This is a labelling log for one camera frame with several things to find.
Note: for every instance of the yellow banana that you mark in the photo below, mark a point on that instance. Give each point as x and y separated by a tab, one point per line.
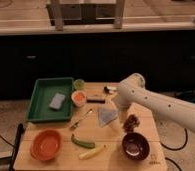
91	153

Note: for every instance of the green chili pepper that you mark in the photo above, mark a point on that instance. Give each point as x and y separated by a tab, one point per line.
84	144

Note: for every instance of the wooden stool frame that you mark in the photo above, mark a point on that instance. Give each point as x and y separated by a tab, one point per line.
85	12

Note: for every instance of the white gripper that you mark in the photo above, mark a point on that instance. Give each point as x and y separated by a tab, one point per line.
117	124

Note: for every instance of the brown pine cone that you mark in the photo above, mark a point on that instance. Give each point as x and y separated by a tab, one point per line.
131	123

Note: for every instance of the red orange bowl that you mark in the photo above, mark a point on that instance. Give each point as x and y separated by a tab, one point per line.
45	145

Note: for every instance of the green plastic tray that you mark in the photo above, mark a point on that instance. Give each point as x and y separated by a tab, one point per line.
43	92

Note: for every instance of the grey towel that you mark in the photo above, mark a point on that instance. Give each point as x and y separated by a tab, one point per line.
105	116

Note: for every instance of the blue grey sponge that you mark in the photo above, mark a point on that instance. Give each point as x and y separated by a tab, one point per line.
57	101

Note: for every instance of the small green cup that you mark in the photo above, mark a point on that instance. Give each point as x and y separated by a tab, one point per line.
78	84

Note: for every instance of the dark brown bowl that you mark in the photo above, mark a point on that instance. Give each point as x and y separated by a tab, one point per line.
135	146

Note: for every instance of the metal fork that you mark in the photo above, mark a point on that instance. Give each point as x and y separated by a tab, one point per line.
76	124

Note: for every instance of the white cup with orange contents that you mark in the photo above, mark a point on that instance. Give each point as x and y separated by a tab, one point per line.
79	98

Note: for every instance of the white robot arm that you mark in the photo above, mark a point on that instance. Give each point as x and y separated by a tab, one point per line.
132	89

